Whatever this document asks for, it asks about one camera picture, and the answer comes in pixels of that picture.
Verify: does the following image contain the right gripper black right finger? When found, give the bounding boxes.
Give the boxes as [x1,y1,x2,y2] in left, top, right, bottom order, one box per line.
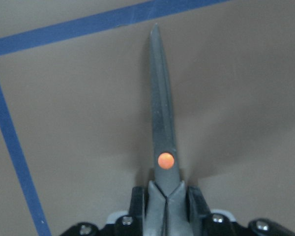
[188,186,211,221]

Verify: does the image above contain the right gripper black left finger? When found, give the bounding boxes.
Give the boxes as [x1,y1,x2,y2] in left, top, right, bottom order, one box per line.
[128,186,145,221]

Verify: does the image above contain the grey scissors with orange handles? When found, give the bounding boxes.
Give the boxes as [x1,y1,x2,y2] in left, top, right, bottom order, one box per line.
[143,24,193,236]

